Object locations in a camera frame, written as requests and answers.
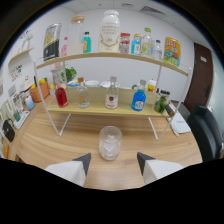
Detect clear bottle orange cap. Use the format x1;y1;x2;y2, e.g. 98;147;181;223
76;77;91;109

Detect red liquid bottle white cap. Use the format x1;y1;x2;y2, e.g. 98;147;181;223
54;83;69;109

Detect clear bottle green cap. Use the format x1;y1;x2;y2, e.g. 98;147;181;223
141;27;155;59

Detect small green cup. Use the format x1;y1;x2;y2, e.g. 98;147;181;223
13;110;22;123

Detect clear glass tumbler with ice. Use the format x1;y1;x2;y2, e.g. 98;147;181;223
98;125;123;162

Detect white notebook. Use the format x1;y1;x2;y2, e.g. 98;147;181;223
169;111;193;135

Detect dark muddler wooden end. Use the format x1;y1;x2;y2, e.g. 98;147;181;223
164;102;177;118

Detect black chair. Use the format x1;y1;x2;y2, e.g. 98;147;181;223
195;104;224;163

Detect glass of green limes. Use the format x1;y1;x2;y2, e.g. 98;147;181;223
153;94;169;114

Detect white tray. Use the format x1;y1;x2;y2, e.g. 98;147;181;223
12;110;31;130

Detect blue liquid bottle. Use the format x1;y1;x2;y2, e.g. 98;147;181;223
131;79;147;112

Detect black bag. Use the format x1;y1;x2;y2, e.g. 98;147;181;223
1;118;16;143

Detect two-tier wooden shelf rack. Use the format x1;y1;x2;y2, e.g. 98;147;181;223
33;51;194;142

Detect light blue white container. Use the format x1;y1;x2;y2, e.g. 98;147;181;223
24;95;36;111

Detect clear bottle red label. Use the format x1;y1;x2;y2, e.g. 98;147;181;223
104;76;120;110

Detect orange storage basket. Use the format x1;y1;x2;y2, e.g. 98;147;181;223
29;79;51;103

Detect white desk calendar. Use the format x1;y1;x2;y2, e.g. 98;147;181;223
11;93;24;114

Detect white flower vase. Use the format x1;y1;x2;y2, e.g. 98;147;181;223
51;65;68;88

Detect green potted plant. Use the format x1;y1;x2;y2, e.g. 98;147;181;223
64;66;78;83

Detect brown door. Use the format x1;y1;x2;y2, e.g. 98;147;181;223
184;42;214;113

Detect pink liquid bottle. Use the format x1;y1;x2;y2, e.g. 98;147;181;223
60;36;69;58

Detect small light blue bottle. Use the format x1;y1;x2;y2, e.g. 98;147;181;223
130;33;142;56

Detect teal liquid bottle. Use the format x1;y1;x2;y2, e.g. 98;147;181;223
82;31;92;54

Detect small bottle red label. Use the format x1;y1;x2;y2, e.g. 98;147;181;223
119;32;132;55

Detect black yellow tall can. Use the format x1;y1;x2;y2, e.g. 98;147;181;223
42;22;63;62

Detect glass jar wooden lid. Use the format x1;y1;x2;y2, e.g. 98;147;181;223
67;14;86;56

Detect large white bottle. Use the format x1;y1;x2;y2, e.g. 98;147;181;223
98;9;121;54

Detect wooden wall shelf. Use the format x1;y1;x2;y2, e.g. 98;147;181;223
7;46;35;66

